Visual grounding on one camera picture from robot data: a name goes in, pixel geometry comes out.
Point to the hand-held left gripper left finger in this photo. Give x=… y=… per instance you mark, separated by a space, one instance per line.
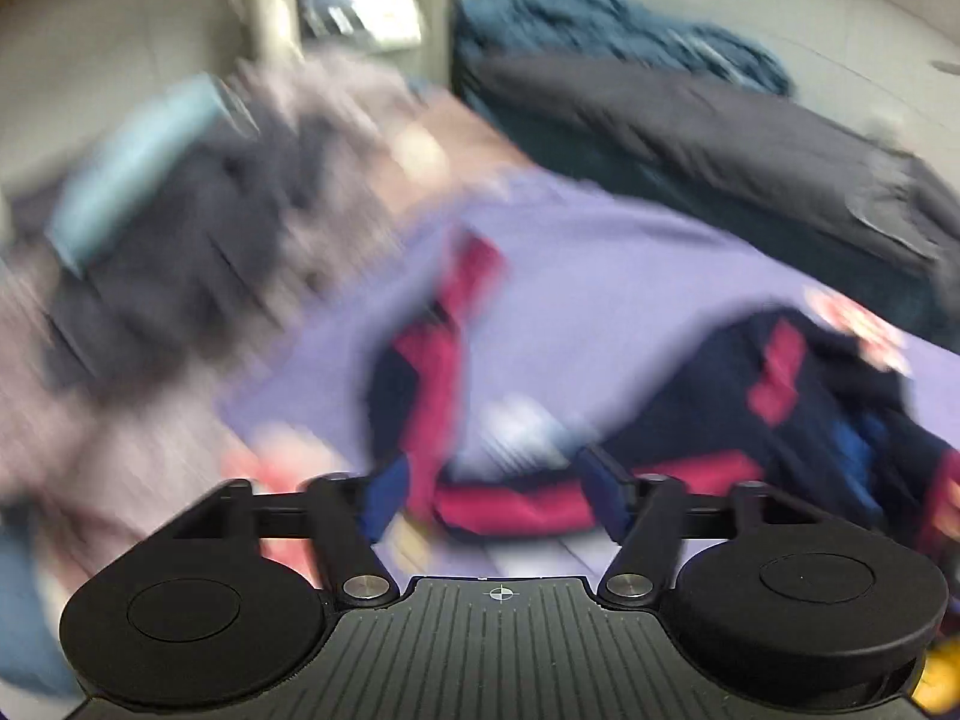
x=387 y=501

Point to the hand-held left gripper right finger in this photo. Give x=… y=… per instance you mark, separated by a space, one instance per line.
x=606 y=491

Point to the navy garment with pink stripes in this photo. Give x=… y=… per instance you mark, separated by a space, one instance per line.
x=795 y=420

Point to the dark grey clothes pile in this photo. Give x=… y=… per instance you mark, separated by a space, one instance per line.
x=180 y=262

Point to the purple floral bed sheet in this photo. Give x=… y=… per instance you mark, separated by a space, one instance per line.
x=615 y=262

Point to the dark grey blanket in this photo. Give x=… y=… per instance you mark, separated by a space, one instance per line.
x=720 y=142

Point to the light blue cloth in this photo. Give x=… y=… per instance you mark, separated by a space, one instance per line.
x=127 y=165

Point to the teal blue cloth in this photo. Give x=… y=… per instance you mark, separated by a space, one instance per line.
x=600 y=22

